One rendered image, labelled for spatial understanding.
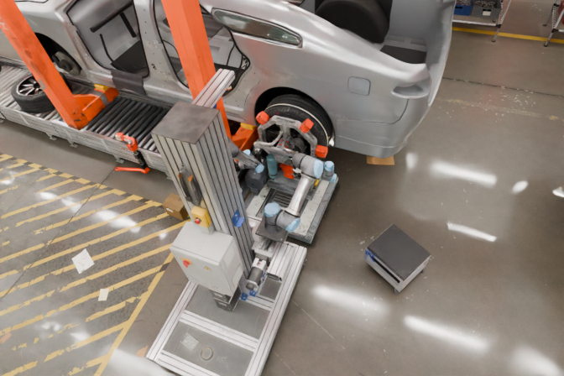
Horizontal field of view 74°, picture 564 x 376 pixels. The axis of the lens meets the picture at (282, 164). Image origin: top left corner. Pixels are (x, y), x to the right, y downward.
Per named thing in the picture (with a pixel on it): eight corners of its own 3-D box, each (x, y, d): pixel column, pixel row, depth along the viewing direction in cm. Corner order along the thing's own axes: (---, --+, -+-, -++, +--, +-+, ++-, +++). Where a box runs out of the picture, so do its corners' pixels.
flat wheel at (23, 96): (75, 78, 523) (65, 64, 505) (70, 107, 480) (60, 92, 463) (25, 88, 514) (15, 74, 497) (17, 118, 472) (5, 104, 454)
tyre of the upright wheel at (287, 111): (316, 158, 374) (346, 119, 320) (308, 174, 360) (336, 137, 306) (259, 124, 373) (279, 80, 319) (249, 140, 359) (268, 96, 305)
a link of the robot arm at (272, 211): (271, 208, 277) (269, 197, 267) (286, 216, 271) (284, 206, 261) (261, 220, 271) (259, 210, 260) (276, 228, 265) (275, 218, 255)
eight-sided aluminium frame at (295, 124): (317, 168, 343) (317, 125, 302) (315, 173, 340) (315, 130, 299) (264, 153, 361) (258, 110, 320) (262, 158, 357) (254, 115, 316)
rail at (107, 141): (236, 185, 389) (232, 172, 372) (232, 192, 383) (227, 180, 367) (64, 130, 466) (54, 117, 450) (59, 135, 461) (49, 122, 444)
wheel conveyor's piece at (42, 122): (111, 103, 524) (98, 80, 494) (65, 144, 474) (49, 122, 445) (60, 89, 555) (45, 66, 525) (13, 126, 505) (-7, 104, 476)
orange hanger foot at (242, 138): (263, 132, 389) (258, 107, 363) (239, 167, 358) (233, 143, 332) (248, 127, 394) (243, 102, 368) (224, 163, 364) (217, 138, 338)
